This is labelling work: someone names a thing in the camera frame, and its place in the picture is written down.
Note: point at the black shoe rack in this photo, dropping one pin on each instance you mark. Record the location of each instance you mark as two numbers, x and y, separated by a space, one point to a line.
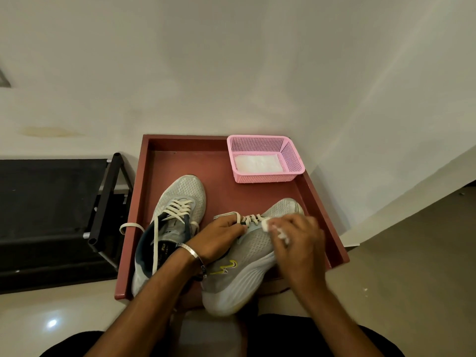
44 197

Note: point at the grey sneaker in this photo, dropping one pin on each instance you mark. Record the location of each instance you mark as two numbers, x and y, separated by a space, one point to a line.
186 189
245 263

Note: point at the white wall socket plate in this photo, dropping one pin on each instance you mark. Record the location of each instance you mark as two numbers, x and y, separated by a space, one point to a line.
3 83

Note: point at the stack of white wipes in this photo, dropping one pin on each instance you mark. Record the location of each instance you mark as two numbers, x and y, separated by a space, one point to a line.
260 164

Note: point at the person's right hand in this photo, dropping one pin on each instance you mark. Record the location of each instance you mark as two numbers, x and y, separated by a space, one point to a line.
303 252

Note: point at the white wipe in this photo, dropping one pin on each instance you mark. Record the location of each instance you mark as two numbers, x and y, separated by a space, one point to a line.
266 226

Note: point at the person's right forearm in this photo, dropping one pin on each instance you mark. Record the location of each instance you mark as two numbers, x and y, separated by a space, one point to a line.
338 323

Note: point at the person's left hand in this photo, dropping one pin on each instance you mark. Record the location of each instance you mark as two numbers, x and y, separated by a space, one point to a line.
217 237

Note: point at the reddish-brown side table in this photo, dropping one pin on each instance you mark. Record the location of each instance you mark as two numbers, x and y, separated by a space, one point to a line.
208 167

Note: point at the person's left forearm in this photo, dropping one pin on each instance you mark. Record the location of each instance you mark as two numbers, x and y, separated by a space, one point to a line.
148 304

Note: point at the pink plastic basket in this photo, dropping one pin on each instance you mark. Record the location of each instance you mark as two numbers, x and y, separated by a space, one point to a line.
260 144

